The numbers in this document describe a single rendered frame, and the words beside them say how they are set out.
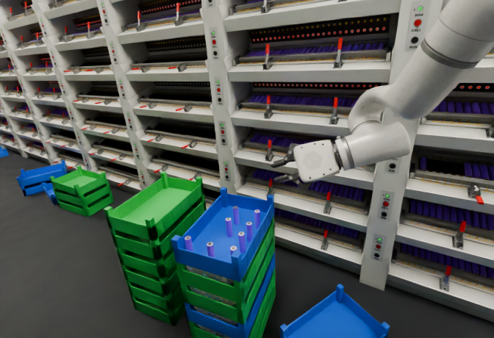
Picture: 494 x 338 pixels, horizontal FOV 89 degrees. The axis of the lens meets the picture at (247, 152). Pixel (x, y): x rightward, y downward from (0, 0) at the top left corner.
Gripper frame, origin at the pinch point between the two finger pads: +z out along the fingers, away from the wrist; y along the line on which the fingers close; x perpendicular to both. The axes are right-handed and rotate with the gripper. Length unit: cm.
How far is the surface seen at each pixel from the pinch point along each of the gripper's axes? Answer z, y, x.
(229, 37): 10, -63, 15
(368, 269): -16, 39, 53
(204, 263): 24.2, 19.5, -6.0
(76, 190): 136, -29, 42
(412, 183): -37, 10, 32
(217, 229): 26.4, 11.7, 8.7
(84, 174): 154, -47, 62
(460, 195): -48, 17, 30
